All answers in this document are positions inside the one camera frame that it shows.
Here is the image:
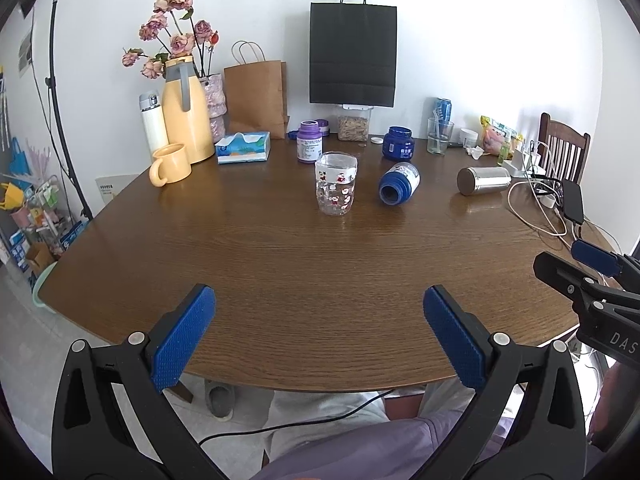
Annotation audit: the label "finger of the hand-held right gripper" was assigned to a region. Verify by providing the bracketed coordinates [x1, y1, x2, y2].
[571, 239, 640, 291]
[533, 252, 622, 307]

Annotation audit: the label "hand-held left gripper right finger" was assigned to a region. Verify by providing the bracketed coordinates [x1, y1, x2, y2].
[422, 285, 588, 480]

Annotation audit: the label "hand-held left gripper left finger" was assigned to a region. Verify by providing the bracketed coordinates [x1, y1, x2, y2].
[51, 283, 226, 480]

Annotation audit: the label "blue cup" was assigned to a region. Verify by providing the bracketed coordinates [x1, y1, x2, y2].
[378, 161, 421, 207]

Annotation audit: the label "person's right forearm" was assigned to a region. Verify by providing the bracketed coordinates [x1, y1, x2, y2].
[589, 360, 632, 453]

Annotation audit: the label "stainless steel cup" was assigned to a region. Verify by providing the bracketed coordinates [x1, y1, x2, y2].
[456, 166, 513, 197]

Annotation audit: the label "printed clear glass cup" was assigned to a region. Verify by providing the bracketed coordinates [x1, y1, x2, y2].
[314, 151, 358, 217]

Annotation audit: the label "grey slipper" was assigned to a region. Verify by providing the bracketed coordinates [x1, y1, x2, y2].
[204, 379, 235, 420]

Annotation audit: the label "wooden chair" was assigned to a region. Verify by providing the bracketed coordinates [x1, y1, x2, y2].
[534, 112, 592, 186]

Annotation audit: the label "white power strip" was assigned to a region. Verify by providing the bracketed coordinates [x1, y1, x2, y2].
[501, 150, 543, 179]

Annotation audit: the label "green plastic basin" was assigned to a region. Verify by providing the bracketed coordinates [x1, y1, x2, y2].
[29, 262, 63, 315]

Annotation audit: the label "colourful snack packets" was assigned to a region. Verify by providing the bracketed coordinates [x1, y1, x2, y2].
[480, 115, 525, 157]

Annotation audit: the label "person's torso and legs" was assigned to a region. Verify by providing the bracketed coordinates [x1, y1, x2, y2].
[260, 379, 551, 480]

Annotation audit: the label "yellow mug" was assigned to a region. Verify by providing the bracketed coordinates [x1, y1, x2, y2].
[149, 143, 193, 187]

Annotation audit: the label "clear drinking glass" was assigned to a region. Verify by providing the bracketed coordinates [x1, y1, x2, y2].
[426, 117, 455, 156]

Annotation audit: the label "storage rack with supplies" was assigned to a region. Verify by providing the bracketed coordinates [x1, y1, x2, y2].
[0, 174, 92, 273]

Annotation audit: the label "blue tissue box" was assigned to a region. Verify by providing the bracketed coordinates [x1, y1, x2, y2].
[215, 131, 272, 165]

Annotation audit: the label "blue jar with label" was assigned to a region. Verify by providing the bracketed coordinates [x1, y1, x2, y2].
[382, 126, 414, 162]

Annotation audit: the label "white thermos bottle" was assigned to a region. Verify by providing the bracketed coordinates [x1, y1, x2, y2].
[138, 91, 170, 163]

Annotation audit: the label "yellow thermos jug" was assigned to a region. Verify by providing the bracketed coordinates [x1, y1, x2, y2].
[161, 57, 216, 165]

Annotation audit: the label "purple bottle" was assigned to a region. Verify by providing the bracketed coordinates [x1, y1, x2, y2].
[296, 120, 323, 165]

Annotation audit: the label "clear cereal container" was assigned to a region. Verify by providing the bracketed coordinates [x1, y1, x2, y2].
[336, 104, 375, 142]

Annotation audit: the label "blue bag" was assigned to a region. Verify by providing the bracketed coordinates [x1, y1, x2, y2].
[7, 137, 31, 176]

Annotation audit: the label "brown paper bag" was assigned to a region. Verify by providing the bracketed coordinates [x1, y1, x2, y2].
[223, 41, 291, 133]

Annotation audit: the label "black light stand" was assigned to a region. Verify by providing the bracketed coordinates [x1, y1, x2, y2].
[20, 0, 96, 221]

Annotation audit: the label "black paper bag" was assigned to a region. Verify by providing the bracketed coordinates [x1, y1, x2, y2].
[309, 0, 398, 108]

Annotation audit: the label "dried pink rose bouquet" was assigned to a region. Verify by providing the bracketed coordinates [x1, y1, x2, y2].
[121, 0, 221, 80]

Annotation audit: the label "black phone with cables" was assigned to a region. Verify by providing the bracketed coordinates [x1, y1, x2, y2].
[561, 180, 586, 226]

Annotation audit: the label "white cable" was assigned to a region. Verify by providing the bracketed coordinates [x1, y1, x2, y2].
[507, 179, 569, 238]

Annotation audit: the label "black floor cable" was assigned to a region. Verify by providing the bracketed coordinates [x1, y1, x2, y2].
[197, 389, 396, 448]

